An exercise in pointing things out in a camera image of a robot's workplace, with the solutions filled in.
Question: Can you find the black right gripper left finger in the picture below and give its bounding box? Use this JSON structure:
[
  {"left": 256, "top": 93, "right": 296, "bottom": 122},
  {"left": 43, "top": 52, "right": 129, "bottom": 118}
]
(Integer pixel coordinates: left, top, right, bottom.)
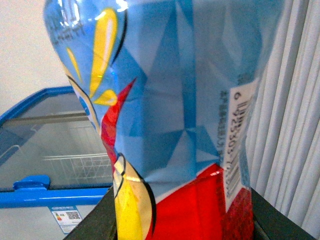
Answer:
[{"left": 64, "top": 187, "right": 118, "bottom": 240}]

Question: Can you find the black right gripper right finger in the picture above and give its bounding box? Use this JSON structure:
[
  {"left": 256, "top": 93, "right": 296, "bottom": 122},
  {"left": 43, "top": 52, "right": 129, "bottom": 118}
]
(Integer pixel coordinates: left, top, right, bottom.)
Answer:
[{"left": 251, "top": 189, "right": 315, "bottom": 240}]

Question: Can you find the white chest freezer blue rim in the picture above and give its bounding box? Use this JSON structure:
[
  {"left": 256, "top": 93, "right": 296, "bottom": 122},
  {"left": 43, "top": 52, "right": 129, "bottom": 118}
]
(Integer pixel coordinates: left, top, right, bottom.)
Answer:
[{"left": 0, "top": 86, "right": 113, "bottom": 240}]

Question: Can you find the grey pleated curtain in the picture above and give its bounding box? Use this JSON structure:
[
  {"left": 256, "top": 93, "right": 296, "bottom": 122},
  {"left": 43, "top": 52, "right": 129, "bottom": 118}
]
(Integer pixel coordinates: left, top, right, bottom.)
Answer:
[{"left": 246, "top": 0, "right": 320, "bottom": 239}]

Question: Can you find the glass sliding freezer lid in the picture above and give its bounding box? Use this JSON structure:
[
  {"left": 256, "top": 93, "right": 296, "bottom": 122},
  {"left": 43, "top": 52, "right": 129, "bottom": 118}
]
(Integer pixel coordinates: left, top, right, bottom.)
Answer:
[{"left": 0, "top": 86, "right": 110, "bottom": 192}]

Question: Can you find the white wire freezer basket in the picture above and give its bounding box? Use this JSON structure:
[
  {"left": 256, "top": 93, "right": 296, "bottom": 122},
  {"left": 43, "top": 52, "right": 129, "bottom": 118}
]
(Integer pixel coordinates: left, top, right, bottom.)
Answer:
[{"left": 41, "top": 124, "right": 114, "bottom": 186}]

